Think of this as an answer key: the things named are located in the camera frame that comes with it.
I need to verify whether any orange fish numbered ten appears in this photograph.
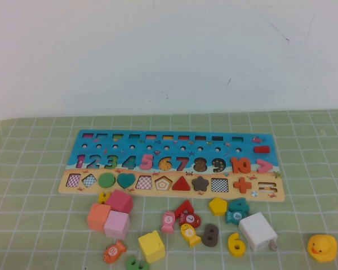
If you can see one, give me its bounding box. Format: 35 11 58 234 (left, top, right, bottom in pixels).
103 240 128 265

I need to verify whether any pink greater-than sign piece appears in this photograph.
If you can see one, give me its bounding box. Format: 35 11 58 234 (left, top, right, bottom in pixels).
255 158 274 174

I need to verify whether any red fish numbered seven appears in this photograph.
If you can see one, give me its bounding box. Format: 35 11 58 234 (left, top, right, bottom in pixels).
179 213 202 229

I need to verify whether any red number seven piece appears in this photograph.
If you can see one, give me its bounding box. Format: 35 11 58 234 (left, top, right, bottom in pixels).
174 199 198 221

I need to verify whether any yellow number six piece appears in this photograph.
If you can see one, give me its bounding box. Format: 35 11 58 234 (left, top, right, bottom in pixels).
227 232 247 258

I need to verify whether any light pink wooden cube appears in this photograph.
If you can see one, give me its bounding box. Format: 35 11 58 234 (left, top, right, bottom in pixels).
103 210 131 241

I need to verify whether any pink fish numbered five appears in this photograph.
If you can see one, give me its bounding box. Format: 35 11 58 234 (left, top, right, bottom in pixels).
161 210 176 235

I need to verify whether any orange wooden cube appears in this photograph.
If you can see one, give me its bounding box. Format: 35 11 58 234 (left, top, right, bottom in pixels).
86 202 112 232

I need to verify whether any yellow fish numbered six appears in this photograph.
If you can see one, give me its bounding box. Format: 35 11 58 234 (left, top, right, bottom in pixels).
180 223 202 249

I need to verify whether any teal fish numbered four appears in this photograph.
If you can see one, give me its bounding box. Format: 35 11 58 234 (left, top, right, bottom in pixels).
225 210 250 226

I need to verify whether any pink number five piece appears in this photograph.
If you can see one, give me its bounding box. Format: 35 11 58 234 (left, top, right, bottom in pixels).
139 154 156 171

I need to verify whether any green checked tablecloth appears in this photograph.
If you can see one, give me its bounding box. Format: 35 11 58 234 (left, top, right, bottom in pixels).
0 109 338 270

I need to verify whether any white charger plug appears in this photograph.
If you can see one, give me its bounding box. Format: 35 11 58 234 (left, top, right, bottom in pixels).
238 211 279 253

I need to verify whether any orange plus sign piece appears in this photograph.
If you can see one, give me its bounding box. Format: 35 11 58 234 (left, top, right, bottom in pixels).
232 177 253 195

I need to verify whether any red triangle piece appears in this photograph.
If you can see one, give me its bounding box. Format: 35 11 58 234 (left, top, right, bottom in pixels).
171 175 193 191

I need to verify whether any yellow rubber duck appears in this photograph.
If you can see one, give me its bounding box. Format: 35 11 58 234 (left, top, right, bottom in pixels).
306 234 338 264

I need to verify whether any brown number eight piece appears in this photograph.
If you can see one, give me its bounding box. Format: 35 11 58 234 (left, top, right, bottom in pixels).
201 223 221 248

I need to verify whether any green circle piece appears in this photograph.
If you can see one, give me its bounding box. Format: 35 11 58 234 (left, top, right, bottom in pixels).
97 172 117 189

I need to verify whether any orange number ten piece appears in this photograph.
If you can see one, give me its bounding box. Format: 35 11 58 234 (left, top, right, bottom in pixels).
230 156 252 174

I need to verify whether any red minus sign piece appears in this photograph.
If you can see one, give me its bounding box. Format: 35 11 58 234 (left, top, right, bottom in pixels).
253 145 272 155

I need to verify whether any teal number four piece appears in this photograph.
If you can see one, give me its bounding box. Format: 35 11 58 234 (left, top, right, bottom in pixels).
228 197 251 213

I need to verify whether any yellow pentagon piece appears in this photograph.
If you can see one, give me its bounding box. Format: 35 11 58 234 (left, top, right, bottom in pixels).
208 197 229 217

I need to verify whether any magenta wooden cube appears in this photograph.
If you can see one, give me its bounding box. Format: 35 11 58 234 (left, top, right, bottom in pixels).
105 189 134 215

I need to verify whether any green number three piece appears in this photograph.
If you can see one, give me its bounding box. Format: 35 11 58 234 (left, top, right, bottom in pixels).
104 154 120 170

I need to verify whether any blue and tan puzzle board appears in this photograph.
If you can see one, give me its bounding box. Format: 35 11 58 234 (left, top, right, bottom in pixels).
57 129 286 202

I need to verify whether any yellow wooden cube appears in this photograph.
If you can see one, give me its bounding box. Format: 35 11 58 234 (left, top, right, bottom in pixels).
137 229 166 264

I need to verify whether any teal heart piece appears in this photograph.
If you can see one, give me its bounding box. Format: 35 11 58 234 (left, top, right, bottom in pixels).
117 173 137 190

